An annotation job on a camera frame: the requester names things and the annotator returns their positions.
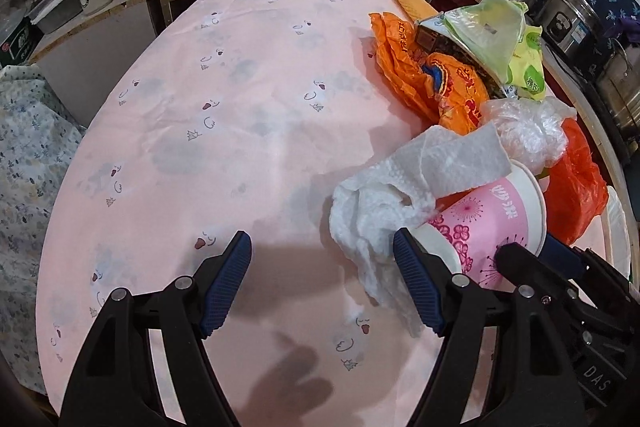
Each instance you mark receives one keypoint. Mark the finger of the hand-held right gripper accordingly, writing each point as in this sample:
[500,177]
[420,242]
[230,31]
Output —
[557,247]
[520,263]

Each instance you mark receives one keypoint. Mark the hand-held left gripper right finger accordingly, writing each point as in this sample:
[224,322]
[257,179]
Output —
[415,282]

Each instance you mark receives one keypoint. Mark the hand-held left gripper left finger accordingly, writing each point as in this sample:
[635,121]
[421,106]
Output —
[227,287]

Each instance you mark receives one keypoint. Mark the pink flowered paper cup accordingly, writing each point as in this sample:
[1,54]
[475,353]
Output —
[490,222]

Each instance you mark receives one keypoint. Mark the white paper towel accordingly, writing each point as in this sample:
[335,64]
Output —
[380,202]

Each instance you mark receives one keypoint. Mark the green cardboard box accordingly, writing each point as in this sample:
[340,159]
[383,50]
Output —
[480,32]

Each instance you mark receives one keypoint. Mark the red plastic bag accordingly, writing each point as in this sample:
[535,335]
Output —
[575,187]

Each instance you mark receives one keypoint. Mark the white paper plate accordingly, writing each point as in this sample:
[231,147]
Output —
[619,227]

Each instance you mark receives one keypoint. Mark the clear crumpled plastic bag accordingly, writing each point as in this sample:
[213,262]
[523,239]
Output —
[525,127]

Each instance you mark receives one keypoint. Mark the large steel pot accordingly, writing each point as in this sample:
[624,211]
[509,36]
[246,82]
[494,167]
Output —
[620,82]

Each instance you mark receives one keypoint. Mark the pink printed tablecloth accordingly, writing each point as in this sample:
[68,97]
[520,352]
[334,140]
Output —
[250,107]

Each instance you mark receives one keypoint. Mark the yellow-green snack packet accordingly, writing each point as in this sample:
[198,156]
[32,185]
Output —
[530,67]

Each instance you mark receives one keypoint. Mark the steel rice cooker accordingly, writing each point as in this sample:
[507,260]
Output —
[570,27]

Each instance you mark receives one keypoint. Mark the orange printed plastic bag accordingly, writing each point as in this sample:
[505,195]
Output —
[405,57]

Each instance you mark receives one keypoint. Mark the dark green box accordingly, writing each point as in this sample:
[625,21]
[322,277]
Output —
[17,42]

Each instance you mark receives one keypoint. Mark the grey tray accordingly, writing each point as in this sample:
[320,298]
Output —
[52,12]

